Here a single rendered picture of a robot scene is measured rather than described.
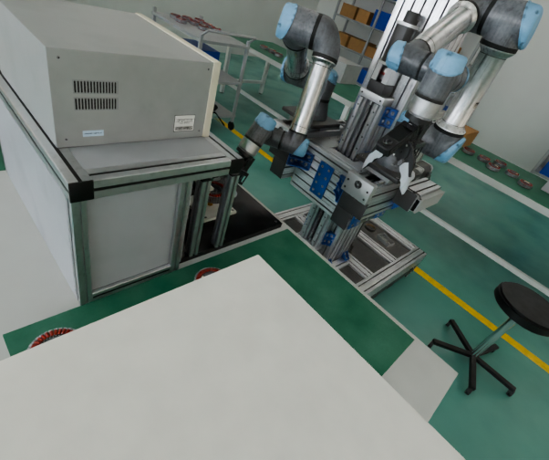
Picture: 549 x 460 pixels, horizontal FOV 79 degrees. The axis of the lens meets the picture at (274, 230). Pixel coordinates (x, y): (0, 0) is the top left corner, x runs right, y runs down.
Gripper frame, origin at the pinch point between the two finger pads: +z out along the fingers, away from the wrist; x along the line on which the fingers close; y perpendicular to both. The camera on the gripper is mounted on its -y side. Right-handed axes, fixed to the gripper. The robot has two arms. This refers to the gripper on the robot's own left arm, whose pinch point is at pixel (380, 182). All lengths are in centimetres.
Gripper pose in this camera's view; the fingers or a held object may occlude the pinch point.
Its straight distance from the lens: 103.5
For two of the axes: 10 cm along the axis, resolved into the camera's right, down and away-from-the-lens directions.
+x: -6.4, -6.0, 4.8
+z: -2.8, 7.6, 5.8
